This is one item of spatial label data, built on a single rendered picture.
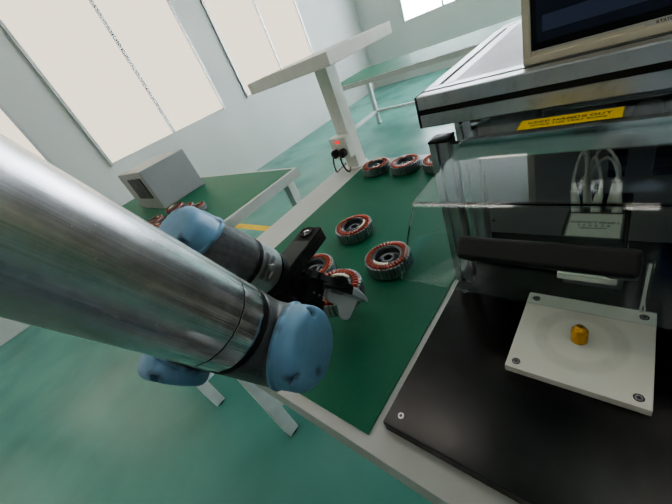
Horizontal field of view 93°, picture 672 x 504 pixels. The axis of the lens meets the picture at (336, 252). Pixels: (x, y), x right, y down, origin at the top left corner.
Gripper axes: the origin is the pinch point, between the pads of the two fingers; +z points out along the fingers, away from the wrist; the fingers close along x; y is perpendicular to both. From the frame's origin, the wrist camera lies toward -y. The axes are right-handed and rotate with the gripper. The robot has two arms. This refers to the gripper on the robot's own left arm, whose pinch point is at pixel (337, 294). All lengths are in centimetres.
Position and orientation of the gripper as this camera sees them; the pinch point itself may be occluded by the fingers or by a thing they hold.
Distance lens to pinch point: 64.1
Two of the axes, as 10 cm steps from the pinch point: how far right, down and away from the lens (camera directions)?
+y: -2.0, 9.3, -3.0
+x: 8.3, 0.0, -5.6
